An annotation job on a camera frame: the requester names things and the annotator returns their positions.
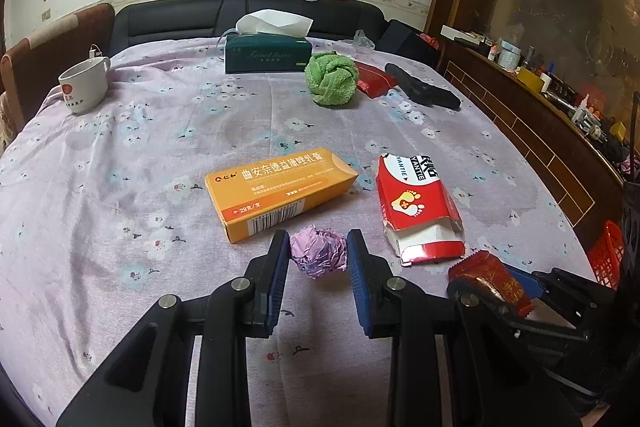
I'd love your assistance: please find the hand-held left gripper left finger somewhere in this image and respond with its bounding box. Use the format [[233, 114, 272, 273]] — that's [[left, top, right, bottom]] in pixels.
[[56, 229, 292, 427]]

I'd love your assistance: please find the red pouch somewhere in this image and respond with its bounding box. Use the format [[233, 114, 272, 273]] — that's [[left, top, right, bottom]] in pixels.
[[354, 61, 398, 98]]

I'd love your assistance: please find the white jar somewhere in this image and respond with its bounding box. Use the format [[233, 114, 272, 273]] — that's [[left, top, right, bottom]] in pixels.
[[497, 39, 523, 68]]

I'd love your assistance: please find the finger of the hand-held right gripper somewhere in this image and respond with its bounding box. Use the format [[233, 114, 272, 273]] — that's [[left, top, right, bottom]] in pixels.
[[502, 263, 568, 304], [501, 304, 593, 344]]

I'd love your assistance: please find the black sofa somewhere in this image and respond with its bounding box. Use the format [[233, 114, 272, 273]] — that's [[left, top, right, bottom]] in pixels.
[[109, 0, 388, 58]]

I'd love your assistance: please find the dark green tissue box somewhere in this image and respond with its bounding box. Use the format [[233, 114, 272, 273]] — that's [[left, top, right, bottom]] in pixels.
[[223, 9, 314, 74]]

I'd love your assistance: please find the torn red white box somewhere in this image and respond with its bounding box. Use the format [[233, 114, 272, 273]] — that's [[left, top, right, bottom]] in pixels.
[[376, 152, 466, 268]]

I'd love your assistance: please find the row of small clutter items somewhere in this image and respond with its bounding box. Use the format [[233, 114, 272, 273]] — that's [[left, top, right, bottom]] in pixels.
[[442, 24, 640, 168]]

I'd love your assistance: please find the white mug with red logo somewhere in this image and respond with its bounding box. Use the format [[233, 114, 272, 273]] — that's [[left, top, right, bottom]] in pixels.
[[58, 56, 111, 114]]

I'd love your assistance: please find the purple floral tablecloth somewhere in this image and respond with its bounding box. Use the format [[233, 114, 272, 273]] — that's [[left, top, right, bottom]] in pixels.
[[0, 36, 598, 427]]

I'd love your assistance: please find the red snack wrapper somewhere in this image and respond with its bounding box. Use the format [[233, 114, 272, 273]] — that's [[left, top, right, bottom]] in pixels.
[[448, 251, 533, 319]]

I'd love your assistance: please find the red plastic basket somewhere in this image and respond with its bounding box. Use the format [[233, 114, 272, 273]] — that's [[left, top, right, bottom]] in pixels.
[[587, 220, 626, 290]]

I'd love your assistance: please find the orange medicine box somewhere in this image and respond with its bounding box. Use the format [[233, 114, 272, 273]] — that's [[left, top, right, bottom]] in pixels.
[[204, 148, 359, 244]]

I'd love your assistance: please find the purple paper ball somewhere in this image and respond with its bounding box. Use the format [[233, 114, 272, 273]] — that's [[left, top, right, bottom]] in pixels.
[[290, 227, 347, 278]]

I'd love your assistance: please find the brown padded chair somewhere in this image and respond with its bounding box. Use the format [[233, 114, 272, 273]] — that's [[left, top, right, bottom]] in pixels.
[[0, 3, 116, 132]]

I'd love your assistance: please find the brown wooden sideboard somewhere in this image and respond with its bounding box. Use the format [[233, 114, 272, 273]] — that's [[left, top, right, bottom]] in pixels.
[[437, 24, 626, 253]]

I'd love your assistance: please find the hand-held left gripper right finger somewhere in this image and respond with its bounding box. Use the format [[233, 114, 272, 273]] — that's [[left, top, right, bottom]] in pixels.
[[346, 229, 582, 427]]

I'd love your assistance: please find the green towel ball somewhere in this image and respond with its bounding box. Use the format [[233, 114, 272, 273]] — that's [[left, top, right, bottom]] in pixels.
[[304, 52, 357, 108]]

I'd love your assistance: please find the yellow box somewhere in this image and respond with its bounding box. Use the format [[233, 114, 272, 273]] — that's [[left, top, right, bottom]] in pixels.
[[516, 67, 543, 92]]

